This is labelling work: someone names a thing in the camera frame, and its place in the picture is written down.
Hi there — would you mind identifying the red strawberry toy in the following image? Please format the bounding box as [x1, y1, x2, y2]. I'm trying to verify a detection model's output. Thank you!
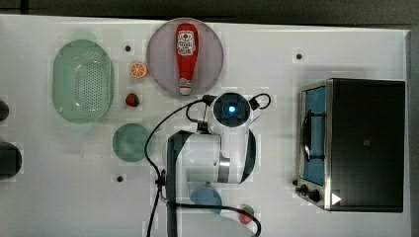
[238, 204, 254, 225]
[126, 93, 139, 108]

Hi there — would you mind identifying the blue cup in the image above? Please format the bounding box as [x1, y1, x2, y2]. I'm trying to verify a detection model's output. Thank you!
[190, 185, 222, 206]

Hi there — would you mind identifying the green mug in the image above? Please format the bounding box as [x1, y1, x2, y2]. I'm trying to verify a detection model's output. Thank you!
[112, 123, 153, 163]

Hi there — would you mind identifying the orange slice toy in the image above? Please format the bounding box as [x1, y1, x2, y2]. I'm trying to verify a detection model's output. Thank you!
[129, 62, 148, 79]

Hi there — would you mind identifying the large black pot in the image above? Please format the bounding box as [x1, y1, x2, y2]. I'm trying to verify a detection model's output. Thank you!
[0, 142, 23, 181]

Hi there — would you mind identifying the red plush ketchup bottle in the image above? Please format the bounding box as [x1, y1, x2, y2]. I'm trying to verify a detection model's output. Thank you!
[175, 23, 200, 95]

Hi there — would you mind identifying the green perforated colander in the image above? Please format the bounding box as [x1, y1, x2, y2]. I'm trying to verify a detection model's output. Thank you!
[52, 39, 114, 123]

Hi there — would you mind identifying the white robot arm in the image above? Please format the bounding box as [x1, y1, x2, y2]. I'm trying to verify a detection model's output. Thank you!
[164, 92, 260, 237]

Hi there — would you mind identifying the silver toaster oven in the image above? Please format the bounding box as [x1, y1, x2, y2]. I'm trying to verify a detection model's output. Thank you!
[293, 78, 406, 212]

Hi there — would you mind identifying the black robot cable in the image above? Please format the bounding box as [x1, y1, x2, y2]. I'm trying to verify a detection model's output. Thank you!
[143, 93, 273, 237]

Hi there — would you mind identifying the small black pot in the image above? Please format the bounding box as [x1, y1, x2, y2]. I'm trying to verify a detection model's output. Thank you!
[0, 101, 10, 121]

